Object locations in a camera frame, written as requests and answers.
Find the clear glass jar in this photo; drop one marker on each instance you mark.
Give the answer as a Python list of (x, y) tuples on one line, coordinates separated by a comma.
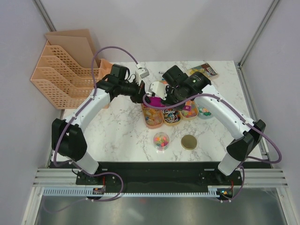
[(161, 141)]

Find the peach tray of gummy candies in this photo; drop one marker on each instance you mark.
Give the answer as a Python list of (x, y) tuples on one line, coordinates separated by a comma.
[(153, 118)]

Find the yellow illustrated book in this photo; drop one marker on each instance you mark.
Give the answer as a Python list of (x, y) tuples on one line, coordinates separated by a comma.
[(205, 69)]

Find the white slotted cable duct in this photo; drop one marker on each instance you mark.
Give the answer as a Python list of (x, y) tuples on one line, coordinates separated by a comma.
[(93, 192)]

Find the aluminium frame rail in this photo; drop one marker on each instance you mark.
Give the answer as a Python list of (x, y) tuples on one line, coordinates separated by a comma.
[(254, 178)]

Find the grey tray of colourful stars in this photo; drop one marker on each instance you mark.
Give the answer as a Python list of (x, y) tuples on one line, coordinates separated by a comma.
[(204, 113)]

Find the tan tray of translucent stars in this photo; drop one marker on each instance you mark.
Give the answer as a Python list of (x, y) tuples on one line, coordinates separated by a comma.
[(190, 111)]

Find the magenta plastic scoop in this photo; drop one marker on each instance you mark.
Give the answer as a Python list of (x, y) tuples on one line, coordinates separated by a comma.
[(156, 101)]

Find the gold metal lid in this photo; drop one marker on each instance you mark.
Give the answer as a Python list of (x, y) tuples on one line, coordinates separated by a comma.
[(189, 142)]

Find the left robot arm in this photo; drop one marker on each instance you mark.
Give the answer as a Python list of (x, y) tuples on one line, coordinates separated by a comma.
[(68, 134)]

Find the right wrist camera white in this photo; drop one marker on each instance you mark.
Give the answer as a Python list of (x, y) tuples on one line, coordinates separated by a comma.
[(159, 89)]

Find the tan tray of lollipops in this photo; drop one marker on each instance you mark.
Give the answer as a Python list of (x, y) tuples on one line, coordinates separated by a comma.
[(171, 117)]

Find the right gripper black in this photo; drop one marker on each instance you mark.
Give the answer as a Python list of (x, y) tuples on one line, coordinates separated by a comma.
[(167, 101)]

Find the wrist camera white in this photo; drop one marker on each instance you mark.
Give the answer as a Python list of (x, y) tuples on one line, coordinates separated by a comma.
[(159, 89), (140, 73)]

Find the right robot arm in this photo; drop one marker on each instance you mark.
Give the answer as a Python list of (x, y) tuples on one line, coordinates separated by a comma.
[(245, 131)]

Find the peach plastic file organizer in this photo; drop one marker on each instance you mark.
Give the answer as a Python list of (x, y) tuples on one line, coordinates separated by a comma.
[(67, 68)]

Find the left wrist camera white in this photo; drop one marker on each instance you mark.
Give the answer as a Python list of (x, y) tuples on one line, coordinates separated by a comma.
[(140, 73)]

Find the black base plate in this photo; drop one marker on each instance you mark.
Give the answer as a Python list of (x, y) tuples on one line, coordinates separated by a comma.
[(153, 177)]

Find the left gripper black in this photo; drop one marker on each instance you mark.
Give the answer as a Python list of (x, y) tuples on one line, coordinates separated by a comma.
[(140, 91)]

